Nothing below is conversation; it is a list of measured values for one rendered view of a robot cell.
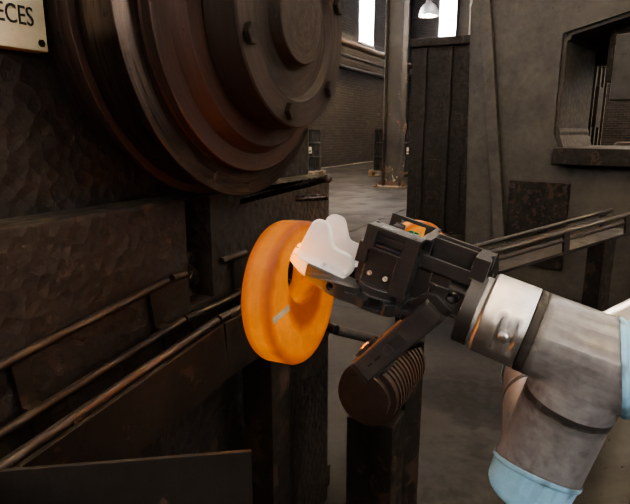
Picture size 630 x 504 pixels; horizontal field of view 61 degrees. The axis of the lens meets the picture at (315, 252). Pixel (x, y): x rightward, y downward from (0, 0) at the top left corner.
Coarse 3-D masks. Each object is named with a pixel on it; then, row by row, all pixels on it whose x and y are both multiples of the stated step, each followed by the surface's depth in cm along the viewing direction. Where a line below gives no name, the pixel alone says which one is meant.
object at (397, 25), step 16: (400, 0) 884; (464, 0) 1299; (400, 16) 890; (464, 16) 1306; (400, 32) 895; (464, 32) 1313; (400, 48) 900; (384, 64) 905; (400, 64) 905; (384, 80) 911; (400, 80) 910; (384, 96) 916; (400, 96) 907; (384, 112) 923; (400, 112) 909; (384, 128) 931; (400, 128) 916; (384, 144) 939; (400, 144) 925; (384, 160) 948; (400, 160) 934; (384, 176) 956; (400, 176) 942
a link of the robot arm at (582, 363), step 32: (544, 320) 43; (576, 320) 43; (608, 320) 43; (544, 352) 43; (576, 352) 42; (608, 352) 41; (544, 384) 45; (576, 384) 42; (608, 384) 41; (576, 416) 43; (608, 416) 43
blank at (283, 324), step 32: (288, 224) 55; (256, 256) 52; (288, 256) 53; (256, 288) 51; (288, 288) 54; (256, 320) 51; (288, 320) 54; (320, 320) 61; (256, 352) 54; (288, 352) 55
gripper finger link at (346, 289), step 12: (312, 264) 53; (312, 276) 52; (324, 276) 52; (336, 276) 51; (348, 276) 52; (324, 288) 51; (336, 288) 50; (348, 288) 49; (348, 300) 50; (360, 300) 49; (372, 300) 50
